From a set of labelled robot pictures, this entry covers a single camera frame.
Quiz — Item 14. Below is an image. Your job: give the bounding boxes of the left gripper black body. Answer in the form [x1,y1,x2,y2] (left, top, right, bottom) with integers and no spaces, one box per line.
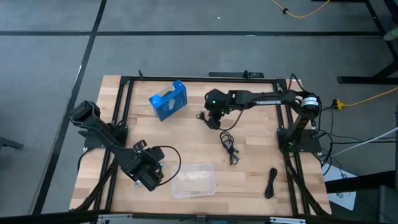
[130,157,165,192]

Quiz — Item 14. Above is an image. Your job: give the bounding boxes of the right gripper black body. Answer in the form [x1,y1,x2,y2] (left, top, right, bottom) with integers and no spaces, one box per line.
[204,88,233,121]

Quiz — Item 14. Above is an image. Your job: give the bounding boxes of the thin black USB-C cable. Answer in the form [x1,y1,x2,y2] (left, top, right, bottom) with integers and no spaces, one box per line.
[219,130,240,166]

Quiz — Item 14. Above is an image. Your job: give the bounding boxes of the black braided USB-C cable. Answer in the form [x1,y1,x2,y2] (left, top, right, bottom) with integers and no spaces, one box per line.
[264,167,279,200]

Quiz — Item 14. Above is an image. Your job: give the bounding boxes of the clear plastic container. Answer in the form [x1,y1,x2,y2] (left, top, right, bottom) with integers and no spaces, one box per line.
[170,163,218,199]

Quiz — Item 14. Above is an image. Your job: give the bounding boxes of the blue cardboard box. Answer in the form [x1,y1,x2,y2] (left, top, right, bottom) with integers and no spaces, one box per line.
[148,79,188,122]

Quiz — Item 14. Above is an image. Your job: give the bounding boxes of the black rig crossbar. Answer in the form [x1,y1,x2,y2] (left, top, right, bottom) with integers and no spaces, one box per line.
[0,210,398,224]

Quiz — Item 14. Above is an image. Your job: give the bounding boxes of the grey floor object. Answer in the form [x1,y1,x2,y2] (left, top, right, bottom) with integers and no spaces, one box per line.
[0,136,24,151]

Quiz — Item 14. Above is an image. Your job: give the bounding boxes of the black desk leg stand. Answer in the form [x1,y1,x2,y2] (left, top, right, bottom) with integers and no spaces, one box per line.
[312,0,398,85]

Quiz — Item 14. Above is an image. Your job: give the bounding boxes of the black floor beam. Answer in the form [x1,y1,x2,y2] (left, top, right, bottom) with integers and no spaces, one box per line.
[325,170,396,194]

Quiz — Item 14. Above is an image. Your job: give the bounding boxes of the pale green object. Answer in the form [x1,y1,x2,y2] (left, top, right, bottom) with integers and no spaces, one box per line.
[383,26,398,42]

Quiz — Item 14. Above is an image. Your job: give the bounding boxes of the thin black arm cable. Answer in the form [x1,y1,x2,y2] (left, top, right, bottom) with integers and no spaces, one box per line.
[217,102,249,131]
[154,145,182,187]

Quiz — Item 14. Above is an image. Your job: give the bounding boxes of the black aluminium table frame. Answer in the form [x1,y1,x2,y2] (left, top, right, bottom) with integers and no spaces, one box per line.
[70,70,332,218]

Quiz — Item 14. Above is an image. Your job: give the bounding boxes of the black bracket bar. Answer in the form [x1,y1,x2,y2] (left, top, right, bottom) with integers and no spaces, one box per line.
[208,70,265,79]

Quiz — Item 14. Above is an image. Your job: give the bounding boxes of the silver metal bracket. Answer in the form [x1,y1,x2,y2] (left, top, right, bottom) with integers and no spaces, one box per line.
[96,213,134,224]
[269,217,307,224]

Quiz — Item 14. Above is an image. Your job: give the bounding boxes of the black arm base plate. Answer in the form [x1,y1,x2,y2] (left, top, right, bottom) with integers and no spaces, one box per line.
[83,124,129,149]
[277,128,322,153]

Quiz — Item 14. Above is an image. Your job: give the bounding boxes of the yellow floor cable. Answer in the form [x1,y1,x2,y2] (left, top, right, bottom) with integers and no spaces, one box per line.
[270,0,331,19]

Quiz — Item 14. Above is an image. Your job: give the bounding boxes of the black floor power cables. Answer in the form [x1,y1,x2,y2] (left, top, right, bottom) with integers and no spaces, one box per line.
[319,105,398,177]

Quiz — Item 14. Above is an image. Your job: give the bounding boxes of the yellow extension cord with plug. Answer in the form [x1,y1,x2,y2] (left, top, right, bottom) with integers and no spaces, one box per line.
[332,87,398,110]

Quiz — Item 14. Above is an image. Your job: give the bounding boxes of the white floor cable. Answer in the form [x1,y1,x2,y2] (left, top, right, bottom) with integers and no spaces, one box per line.
[331,126,398,157]

